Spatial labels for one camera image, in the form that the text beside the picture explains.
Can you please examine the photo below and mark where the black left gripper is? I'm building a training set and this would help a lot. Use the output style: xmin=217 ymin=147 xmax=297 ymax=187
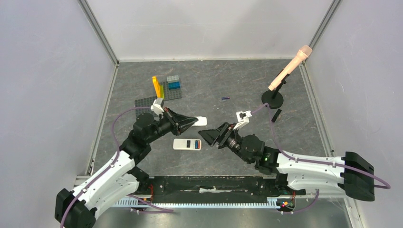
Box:
xmin=146 ymin=107 xmax=198 ymax=143

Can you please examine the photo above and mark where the white remote control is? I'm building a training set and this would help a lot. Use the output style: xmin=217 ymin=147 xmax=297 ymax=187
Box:
xmin=173 ymin=139 xmax=201 ymax=151

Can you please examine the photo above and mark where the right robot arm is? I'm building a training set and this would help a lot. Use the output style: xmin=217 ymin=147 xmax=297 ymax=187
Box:
xmin=198 ymin=122 xmax=375 ymax=202

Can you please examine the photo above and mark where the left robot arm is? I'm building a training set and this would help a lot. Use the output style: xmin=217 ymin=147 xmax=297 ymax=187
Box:
xmin=55 ymin=107 xmax=198 ymax=228

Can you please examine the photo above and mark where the white remote with buttons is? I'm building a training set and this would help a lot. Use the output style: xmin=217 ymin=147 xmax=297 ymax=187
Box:
xmin=192 ymin=116 xmax=207 ymax=127

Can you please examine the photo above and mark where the grey baseplate with bricks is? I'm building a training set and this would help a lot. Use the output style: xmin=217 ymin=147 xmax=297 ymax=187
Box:
xmin=160 ymin=82 xmax=182 ymax=101

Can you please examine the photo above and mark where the blue brick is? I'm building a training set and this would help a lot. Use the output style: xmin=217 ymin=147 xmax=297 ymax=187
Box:
xmin=168 ymin=81 xmax=181 ymax=90

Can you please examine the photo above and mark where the green brick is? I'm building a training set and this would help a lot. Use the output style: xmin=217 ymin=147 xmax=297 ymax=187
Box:
xmin=160 ymin=84 xmax=164 ymax=99

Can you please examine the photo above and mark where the dark grey brick baseplate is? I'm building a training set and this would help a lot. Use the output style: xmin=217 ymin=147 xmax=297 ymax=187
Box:
xmin=134 ymin=96 xmax=158 ymax=117

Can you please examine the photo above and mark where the yellow brick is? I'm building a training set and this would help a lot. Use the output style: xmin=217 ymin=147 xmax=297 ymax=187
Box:
xmin=152 ymin=76 xmax=162 ymax=98

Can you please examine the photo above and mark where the grey brick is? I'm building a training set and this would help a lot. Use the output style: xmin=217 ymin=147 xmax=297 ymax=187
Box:
xmin=166 ymin=75 xmax=179 ymax=83

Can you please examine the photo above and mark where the small black block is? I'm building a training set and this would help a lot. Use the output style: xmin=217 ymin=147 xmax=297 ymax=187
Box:
xmin=271 ymin=109 xmax=282 ymax=123

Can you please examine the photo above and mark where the black microphone stand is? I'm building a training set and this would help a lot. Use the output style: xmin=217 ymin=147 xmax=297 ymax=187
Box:
xmin=261 ymin=79 xmax=286 ymax=109

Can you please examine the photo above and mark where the pink toy microphone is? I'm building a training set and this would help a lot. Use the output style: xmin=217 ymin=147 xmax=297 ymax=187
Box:
xmin=268 ymin=45 xmax=313 ymax=91

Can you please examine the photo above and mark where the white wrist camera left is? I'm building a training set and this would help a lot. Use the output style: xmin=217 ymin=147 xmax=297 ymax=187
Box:
xmin=150 ymin=97 xmax=164 ymax=116

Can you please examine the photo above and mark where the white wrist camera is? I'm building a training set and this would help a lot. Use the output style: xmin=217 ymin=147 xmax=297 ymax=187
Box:
xmin=150 ymin=97 xmax=164 ymax=116
xmin=234 ymin=110 xmax=252 ymax=130

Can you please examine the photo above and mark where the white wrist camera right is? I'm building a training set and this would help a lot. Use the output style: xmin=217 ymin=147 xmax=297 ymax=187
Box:
xmin=234 ymin=110 xmax=252 ymax=130

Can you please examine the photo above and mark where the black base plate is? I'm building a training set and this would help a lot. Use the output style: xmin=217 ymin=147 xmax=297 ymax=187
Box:
xmin=135 ymin=176 xmax=306 ymax=204

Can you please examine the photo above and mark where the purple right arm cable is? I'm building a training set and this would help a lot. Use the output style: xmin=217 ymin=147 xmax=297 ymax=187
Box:
xmin=250 ymin=103 xmax=391 ymax=215

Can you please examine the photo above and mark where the white cable duct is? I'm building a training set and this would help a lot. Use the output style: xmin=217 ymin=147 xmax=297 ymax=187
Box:
xmin=113 ymin=197 xmax=280 ymax=209

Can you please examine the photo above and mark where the aluminium frame rail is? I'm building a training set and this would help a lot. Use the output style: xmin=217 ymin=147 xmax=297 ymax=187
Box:
xmin=78 ymin=0 xmax=120 ymax=176

